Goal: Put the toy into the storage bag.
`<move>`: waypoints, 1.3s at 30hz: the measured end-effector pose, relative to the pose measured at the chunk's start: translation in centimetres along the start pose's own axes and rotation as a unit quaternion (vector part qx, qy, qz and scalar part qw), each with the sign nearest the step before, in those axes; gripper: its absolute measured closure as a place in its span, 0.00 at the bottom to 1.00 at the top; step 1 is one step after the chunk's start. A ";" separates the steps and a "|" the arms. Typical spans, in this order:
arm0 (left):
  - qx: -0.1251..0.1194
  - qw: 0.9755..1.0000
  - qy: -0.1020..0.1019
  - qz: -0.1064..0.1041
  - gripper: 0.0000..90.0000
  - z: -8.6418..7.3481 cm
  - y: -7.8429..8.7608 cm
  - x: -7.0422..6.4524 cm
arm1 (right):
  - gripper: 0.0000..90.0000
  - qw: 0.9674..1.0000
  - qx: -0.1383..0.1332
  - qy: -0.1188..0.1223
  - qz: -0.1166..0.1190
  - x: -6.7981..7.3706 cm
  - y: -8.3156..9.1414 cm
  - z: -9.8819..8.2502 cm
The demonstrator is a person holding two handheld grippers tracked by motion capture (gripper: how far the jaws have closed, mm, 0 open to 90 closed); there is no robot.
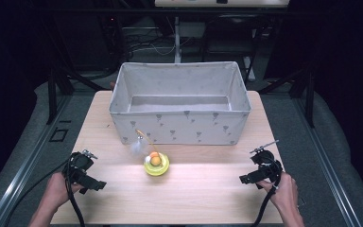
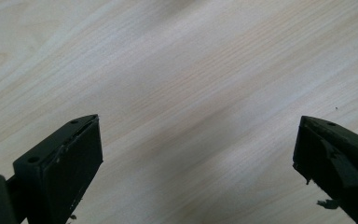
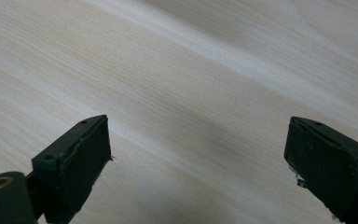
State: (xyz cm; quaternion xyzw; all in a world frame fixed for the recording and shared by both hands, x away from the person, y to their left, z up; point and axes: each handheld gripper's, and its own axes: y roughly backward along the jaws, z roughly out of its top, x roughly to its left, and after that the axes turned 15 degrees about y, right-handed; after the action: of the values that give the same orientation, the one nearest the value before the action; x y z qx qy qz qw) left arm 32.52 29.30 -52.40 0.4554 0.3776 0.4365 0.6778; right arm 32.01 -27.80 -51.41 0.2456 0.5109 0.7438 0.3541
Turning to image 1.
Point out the black chair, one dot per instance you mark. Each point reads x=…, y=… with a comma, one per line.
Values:
x=230, y=38

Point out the white printed fabric storage box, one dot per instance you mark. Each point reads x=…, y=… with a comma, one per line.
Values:
x=182, y=126

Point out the white desk leg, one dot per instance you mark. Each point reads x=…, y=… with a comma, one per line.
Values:
x=177, y=41

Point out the aluminium floor rail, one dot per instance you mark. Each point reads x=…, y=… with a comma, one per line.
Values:
x=28, y=164
x=327, y=164

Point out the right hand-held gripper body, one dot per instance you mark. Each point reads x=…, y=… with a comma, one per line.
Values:
x=267, y=168

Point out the white desk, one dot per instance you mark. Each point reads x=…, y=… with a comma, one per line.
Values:
x=222, y=3

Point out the black metal stand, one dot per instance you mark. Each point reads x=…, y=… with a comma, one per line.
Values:
x=52, y=101
x=309, y=101

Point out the person's right hand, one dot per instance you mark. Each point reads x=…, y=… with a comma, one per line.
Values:
x=285, y=195

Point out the person's left hand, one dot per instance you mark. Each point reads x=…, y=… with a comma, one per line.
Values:
x=56, y=190

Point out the yellow feather cat toy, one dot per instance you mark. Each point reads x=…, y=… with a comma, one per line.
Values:
x=156, y=167

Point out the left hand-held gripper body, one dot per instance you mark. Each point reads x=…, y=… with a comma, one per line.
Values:
x=81, y=164

